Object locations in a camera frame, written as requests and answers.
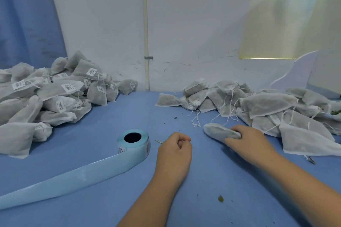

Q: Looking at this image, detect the blue curtain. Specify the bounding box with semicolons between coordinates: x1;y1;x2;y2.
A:
0;0;68;71

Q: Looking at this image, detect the person's left hand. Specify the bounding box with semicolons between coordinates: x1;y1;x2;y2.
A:
153;132;193;190

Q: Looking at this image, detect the person's right hand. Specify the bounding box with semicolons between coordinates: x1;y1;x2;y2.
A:
224;124;279;171

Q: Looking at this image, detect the pile of labelled herb bags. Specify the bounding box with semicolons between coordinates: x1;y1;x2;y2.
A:
0;50;139;159

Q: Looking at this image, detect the white curved board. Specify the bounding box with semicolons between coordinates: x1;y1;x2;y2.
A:
270;50;319;92

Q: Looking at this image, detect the pile of unlabelled herb bags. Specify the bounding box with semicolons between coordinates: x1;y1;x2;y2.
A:
155;79;341;157

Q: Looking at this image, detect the white sachet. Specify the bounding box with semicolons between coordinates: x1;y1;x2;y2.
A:
202;122;243;142

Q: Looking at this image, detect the person's right forearm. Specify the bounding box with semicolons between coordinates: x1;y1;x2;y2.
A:
261;155;341;227

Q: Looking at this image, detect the person's left forearm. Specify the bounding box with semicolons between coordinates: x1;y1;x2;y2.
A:
117;181;179;227

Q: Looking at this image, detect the large beige panel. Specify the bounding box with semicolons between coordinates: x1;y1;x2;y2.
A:
306;0;341;97

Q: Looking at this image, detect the blue label roll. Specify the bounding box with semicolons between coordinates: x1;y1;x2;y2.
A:
0;129;151;211

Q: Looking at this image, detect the white wall pipe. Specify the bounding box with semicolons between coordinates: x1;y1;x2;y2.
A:
141;0;151;92

